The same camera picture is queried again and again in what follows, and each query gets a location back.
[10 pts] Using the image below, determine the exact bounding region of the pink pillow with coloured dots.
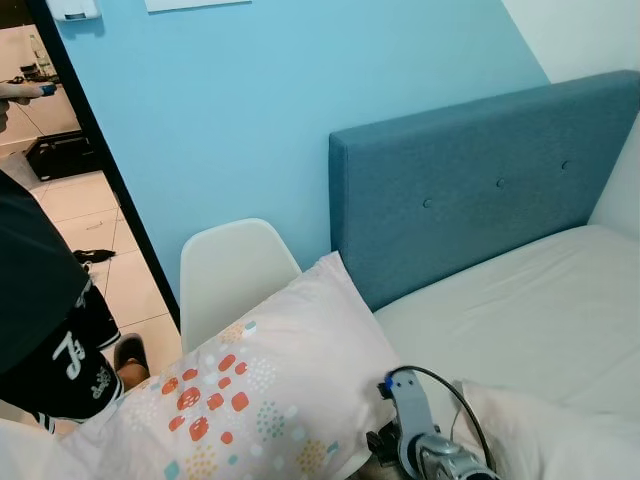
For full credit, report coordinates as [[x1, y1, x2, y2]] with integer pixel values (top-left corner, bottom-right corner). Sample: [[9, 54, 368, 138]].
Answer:
[[52, 251, 403, 480]]

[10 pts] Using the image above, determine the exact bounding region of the plain white pillow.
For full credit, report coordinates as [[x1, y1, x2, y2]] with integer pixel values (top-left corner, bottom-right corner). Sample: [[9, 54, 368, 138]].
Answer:
[[453, 379, 640, 480]]

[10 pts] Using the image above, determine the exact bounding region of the white plastic chair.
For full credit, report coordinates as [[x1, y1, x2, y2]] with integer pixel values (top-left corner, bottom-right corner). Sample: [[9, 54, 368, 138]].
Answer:
[[179, 218, 303, 354]]

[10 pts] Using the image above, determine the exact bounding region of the person's hand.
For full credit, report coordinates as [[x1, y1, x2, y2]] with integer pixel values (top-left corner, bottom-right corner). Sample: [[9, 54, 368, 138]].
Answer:
[[0, 83, 57, 103]]

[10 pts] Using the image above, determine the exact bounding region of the white mattress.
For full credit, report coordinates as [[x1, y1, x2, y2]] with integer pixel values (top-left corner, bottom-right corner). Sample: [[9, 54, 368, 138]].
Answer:
[[374, 224, 640, 421]]

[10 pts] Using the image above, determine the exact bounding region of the black slipper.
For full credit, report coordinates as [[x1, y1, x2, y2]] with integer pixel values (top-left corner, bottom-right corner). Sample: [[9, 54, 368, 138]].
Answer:
[[112, 334, 152, 387]]

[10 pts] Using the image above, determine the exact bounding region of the blue fabric headboard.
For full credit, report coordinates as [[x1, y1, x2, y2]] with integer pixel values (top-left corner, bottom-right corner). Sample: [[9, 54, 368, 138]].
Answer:
[[328, 69, 640, 312]]

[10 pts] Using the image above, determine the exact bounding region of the black object on floor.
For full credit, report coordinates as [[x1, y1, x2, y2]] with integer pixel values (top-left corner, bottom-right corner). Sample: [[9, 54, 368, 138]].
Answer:
[[74, 247, 117, 266]]

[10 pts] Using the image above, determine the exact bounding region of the person in black clothes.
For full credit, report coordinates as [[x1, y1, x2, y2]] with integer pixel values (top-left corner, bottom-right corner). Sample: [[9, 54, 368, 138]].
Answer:
[[0, 169, 153, 433]]

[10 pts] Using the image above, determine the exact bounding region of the black plastic crate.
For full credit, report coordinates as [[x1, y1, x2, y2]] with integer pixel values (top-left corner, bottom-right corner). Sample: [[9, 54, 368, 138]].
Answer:
[[24, 131, 98, 182]]

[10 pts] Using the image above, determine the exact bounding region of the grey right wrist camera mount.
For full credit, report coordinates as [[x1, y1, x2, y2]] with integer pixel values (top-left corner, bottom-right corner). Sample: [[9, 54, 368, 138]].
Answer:
[[379, 369, 438, 453]]

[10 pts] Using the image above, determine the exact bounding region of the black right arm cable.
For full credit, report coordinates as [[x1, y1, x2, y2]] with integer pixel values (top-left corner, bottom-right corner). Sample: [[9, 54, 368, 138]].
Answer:
[[392, 365, 493, 471]]

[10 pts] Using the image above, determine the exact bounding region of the black door frame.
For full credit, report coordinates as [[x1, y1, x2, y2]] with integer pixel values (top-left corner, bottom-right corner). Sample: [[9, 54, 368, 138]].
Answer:
[[24, 0, 182, 328]]

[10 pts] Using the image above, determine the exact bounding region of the white wall board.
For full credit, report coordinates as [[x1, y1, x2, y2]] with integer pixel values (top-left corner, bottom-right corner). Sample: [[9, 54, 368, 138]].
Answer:
[[144, 0, 252, 13]]

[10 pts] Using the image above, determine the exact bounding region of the white wall device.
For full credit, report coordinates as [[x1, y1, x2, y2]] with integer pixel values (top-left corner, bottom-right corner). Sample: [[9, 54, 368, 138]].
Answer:
[[45, 0, 102, 22]]

